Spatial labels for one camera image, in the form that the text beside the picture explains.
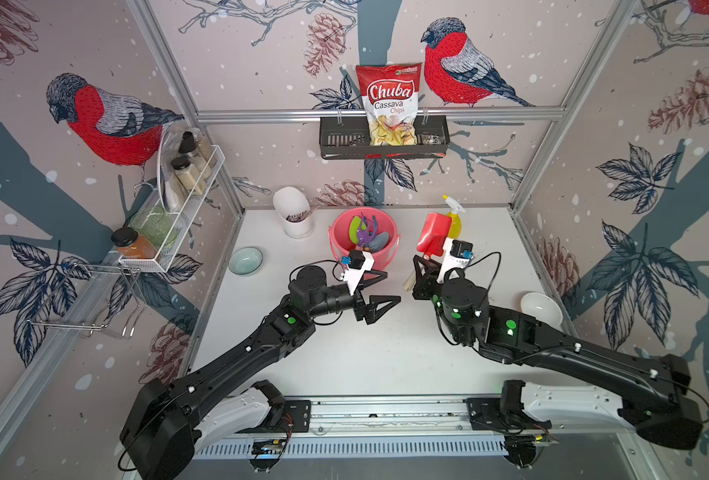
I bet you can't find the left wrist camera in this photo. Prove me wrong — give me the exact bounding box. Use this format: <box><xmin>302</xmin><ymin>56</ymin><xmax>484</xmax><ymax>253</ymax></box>
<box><xmin>340</xmin><ymin>250</ymin><xmax>374</xmax><ymax>295</ymax></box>

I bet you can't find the white ceramic cup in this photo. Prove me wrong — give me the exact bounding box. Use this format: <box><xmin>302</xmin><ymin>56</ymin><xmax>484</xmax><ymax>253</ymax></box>
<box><xmin>272</xmin><ymin>186</ymin><xmax>314</xmax><ymax>239</ymax></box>

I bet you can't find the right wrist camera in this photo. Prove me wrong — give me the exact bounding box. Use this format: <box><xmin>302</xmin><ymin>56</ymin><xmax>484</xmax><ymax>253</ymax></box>
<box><xmin>437</xmin><ymin>237</ymin><xmax>473</xmax><ymax>284</ymax></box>

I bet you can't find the light green bowl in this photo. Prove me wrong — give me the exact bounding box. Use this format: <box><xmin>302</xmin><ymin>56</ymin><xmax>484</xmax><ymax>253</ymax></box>
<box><xmin>228</xmin><ymin>246</ymin><xmax>264</xmax><ymax>276</ymax></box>

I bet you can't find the purple toy rake pink handle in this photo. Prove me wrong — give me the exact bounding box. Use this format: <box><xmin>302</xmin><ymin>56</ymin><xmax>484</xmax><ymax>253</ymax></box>
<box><xmin>358</xmin><ymin>215</ymin><xmax>378</xmax><ymax>251</ymax></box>

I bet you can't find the white wire wall shelf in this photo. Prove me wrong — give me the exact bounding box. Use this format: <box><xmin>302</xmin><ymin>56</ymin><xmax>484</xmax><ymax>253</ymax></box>
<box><xmin>120</xmin><ymin>126</ymin><xmax>226</xmax><ymax>273</ymax></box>

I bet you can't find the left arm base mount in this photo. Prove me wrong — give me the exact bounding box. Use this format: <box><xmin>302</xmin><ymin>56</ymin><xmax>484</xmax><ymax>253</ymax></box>
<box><xmin>238</xmin><ymin>380</ymin><xmax>312</xmax><ymax>434</ymax></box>

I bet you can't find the white bowl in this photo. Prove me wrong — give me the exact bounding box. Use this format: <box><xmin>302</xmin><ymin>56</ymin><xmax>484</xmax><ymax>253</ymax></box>
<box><xmin>520</xmin><ymin>292</ymin><xmax>563</xmax><ymax>330</ymax></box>

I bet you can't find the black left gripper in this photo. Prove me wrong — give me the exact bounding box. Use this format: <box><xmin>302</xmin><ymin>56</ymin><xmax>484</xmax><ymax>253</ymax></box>
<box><xmin>305</xmin><ymin>267</ymin><xmax>399</xmax><ymax>325</ymax></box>

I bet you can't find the red Chuba chips bag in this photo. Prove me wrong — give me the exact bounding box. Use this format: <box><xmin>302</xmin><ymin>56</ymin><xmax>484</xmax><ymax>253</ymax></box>
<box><xmin>355</xmin><ymin>63</ymin><xmax>421</xmax><ymax>146</ymax></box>

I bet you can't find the green glass jar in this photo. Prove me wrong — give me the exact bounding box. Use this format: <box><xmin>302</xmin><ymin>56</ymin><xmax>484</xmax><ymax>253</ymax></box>
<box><xmin>128</xmin><ymin>206</ymin><xmax>178</xmax><ymax>250</ymax></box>

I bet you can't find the black wall basket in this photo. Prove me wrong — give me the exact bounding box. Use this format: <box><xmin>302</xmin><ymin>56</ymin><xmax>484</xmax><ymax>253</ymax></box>
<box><xmin>320</xmin><ymin>116</ymin><xmax>449</xmax><ymax>160</ymax></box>

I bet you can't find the chrome wire rack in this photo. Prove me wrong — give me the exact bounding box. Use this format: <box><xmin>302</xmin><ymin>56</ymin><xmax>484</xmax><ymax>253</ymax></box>
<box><xmin>26</xmin><ymin>263</ymin><xmax>146</xmax><ymax>340</ymax></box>

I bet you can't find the yellow spray bottle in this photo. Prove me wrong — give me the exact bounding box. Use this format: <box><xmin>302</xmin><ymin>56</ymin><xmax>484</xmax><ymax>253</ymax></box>
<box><xmin>443</xmin><ymin>195</ymin><xmax>465</xmax><ymax>239</ymax></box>

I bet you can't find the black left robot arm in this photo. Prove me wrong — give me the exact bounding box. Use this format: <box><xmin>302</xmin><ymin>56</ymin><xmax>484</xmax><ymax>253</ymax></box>
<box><xmin>120</xmin><ymin>264</ymin><xmax>401</xmax><ymax>479</ymax></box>

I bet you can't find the red toy spade wooden handle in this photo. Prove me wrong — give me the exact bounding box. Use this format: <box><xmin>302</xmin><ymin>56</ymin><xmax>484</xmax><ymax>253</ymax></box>
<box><xmin>403</xmin><ymin>212</ymin><xmax>451</xmax><ymax>292</ymax></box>

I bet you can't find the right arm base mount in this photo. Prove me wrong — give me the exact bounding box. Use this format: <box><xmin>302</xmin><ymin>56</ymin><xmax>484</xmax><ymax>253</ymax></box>
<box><xmin>465</xmin><ymin>380</ymin><xmax>552</xmax><ymax>435</ymax></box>

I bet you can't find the pink plastic bucket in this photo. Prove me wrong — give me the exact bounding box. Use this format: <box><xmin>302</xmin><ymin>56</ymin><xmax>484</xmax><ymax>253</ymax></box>
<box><xmin>328</xmin><ymin>207</ymin><xmax>400</xmax><ymax>271</ymax></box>

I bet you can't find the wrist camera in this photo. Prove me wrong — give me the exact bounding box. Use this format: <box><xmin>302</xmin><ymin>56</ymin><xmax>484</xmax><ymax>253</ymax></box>
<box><xmin>437</xmin><ymin>237</ymin><xmax>473</xmax><ymax>284</ymax></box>
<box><xmin>340</xmin><ymin>250</ymin><xmax>374</xmax><ymax>295</ymax></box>

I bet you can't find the light blue toy trowel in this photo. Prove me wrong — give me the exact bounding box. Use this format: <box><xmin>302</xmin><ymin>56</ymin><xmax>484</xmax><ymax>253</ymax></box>
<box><xmin>367</xmin><ymin>232</ymin><xmax>390</xmax><ymax>253</ymax></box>

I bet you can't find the spice bottle black cap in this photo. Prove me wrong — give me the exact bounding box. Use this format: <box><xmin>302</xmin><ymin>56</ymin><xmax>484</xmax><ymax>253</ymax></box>
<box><xmin>178</xmin><ymin>131</ymin><xmax>212</xmax><ymax>179</ymax></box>
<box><xmin>170</xmin><ymin>156</ymin><xmax>206</xmax><ymax>196</ymax></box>

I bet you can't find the green toy shovel yellow handle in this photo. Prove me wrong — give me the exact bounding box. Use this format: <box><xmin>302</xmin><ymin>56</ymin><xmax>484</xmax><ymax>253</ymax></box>
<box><xmin>348</xmin><ymin>216</ymin><xmax>363</xmax><ymax>245</ymax></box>

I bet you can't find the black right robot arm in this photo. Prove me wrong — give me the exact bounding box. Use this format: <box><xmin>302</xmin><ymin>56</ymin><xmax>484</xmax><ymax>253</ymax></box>
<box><xmin>412</xmin><ymin>255</ymin><xmax>704</xmax><ymax>450</ymax></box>

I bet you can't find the orange jar black lid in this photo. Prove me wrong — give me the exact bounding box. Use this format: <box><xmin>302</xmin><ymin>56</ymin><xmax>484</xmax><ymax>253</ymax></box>
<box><xmin>110</xmin><ymin>227</ymin><xmax>158</xmax><ymax>259</ymax></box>

